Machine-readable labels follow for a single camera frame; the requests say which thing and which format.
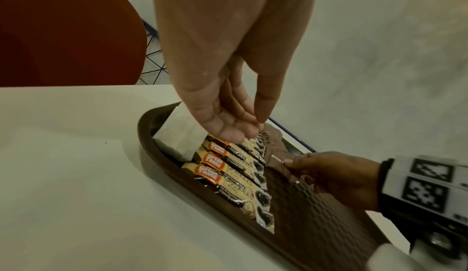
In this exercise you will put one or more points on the person's right hand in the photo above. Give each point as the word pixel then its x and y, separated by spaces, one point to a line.
pixel 343 177

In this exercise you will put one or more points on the person's left hand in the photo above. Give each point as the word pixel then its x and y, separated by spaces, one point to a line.
pixel 226 47

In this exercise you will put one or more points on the brown plastic tray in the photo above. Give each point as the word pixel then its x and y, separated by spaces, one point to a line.
pixel 321 223

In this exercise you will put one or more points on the brown paper sugar sachet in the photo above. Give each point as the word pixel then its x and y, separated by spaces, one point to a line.
pixel 279 167

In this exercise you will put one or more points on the row of brown sugar packets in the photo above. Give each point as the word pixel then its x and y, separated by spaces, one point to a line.
pixel 272 139

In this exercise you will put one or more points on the row of white tea bags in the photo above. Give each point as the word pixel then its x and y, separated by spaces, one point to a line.
pixel 179 137

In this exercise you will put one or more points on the row of gold coffee sachets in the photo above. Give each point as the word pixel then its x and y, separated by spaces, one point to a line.
pixel 234 177

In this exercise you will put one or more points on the right marker wristband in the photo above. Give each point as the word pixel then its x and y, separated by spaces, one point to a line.
pixel 420 189

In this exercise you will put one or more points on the red padded chair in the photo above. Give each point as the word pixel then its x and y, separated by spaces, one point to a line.
pixel 65 33

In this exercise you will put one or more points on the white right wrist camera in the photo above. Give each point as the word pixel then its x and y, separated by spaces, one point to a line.
pixel 438 249

